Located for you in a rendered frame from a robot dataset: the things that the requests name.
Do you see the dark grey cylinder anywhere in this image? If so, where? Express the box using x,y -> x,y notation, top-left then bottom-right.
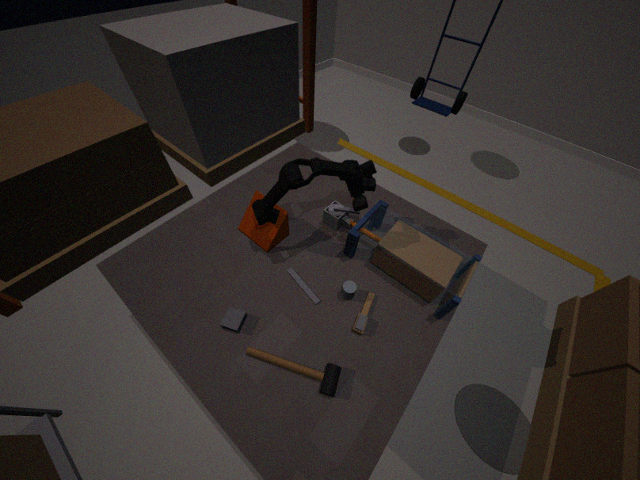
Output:
341,280 -> 356,300

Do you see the black-headed mallet with wooden handle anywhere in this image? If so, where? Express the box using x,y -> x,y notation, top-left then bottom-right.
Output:
246,347 -> 341,397

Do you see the grey and red crank handle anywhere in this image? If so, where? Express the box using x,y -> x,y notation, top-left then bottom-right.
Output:
334,205 -> 360,214

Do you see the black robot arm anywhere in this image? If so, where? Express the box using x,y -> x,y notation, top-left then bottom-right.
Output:
251,157 -> 377,225

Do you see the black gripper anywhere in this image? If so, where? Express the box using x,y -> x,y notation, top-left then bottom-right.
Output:
348,181 -> 368,211

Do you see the grey flat bar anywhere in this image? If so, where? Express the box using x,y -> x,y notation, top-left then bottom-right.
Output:
287,268 -> 320,305

